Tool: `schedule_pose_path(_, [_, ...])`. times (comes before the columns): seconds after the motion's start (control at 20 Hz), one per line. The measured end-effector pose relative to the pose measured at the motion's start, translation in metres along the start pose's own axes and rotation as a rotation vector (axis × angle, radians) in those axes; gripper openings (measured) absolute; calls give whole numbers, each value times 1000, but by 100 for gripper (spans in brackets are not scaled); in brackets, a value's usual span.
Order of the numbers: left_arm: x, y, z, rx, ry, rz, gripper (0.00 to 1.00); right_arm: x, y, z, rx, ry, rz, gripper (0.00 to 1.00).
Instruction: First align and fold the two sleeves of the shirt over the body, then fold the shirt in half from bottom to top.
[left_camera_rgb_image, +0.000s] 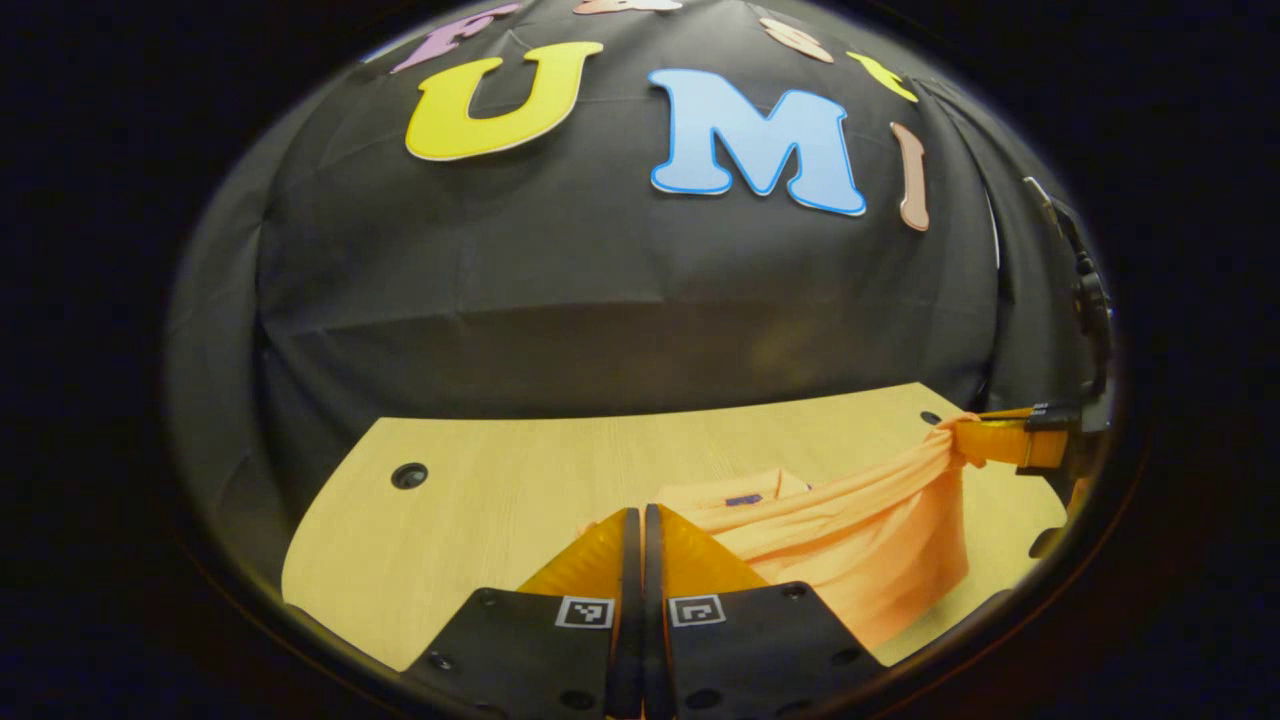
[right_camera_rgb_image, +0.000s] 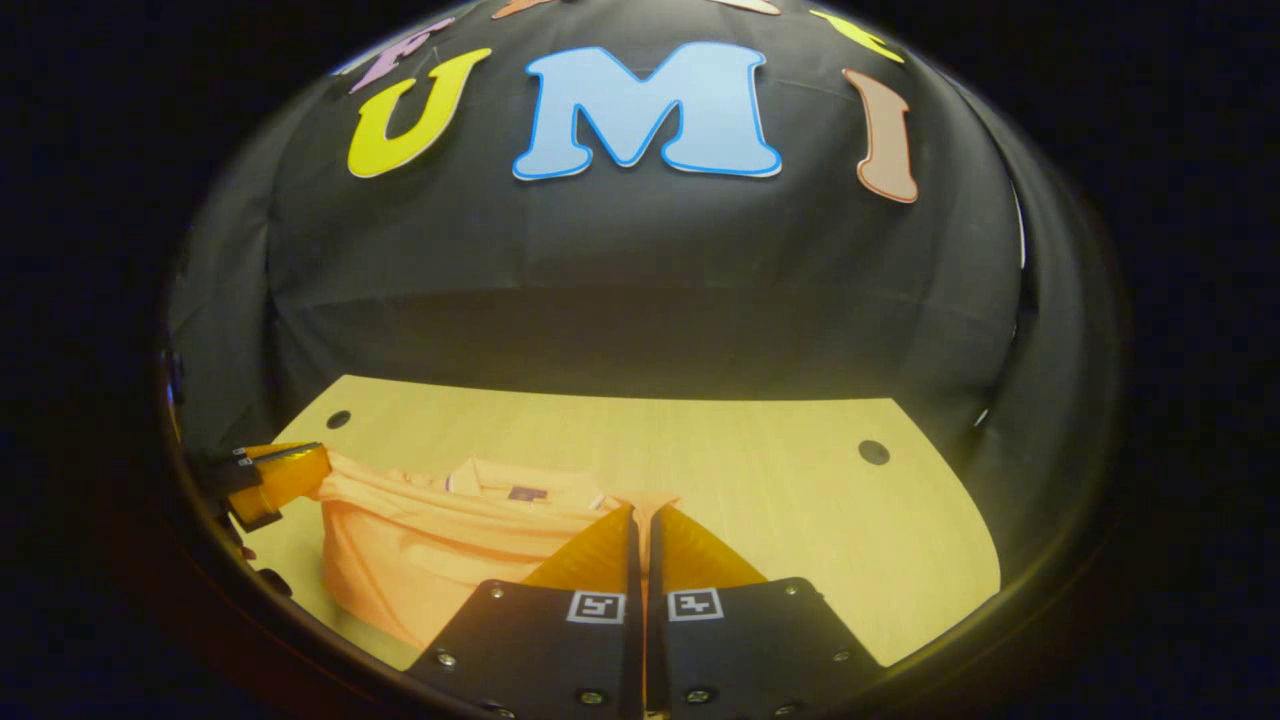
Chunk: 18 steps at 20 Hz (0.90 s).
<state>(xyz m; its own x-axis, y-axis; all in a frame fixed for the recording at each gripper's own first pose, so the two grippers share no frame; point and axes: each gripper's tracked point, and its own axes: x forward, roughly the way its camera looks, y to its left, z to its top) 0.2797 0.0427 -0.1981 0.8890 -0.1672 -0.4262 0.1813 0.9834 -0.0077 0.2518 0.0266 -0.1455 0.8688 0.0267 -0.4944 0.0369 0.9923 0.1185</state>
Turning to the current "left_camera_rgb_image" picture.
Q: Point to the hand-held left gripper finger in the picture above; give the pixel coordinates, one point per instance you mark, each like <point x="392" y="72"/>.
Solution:
<point x="652" y="600"/>
<point x="632" y="600"/>

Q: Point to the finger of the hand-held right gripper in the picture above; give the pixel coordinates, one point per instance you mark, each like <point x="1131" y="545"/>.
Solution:
<point x="1010" y="445"/>
<point x="1020" y="412"/>

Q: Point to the orange T-shirt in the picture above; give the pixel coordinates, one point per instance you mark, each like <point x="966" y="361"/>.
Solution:
<point x="860" y="540"/>

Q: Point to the black backdrop cloth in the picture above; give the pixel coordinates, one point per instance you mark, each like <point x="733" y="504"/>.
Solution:
<point x="600" y="280"/>

